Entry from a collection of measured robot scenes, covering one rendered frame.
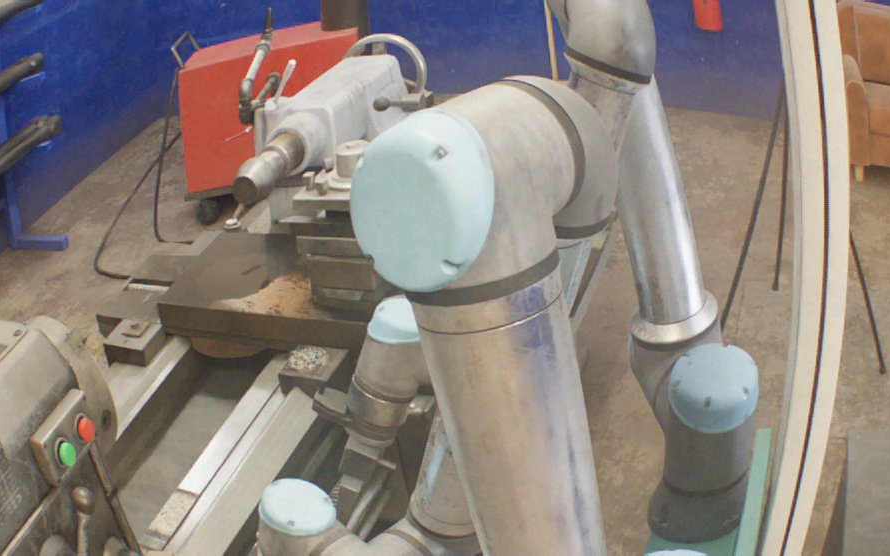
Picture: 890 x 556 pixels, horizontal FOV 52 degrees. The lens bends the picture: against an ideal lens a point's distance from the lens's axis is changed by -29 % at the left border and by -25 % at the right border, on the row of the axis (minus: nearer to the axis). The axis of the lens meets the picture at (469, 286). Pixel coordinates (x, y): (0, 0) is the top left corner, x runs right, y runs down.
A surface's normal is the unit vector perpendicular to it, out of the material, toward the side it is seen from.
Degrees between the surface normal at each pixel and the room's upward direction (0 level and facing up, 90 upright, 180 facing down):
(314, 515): 19
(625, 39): 63
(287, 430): 36
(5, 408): 45
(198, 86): 90
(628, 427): 0
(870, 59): 100
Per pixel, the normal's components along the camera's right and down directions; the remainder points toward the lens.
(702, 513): -0.17, 0.13
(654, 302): -0.53, 0.52
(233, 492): 0.48, -0.69
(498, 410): -0.15, 0.38
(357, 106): 0.94, -0.01
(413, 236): -0.65, 0.28
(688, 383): -0.07, -0.85
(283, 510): 0.15, -0.77
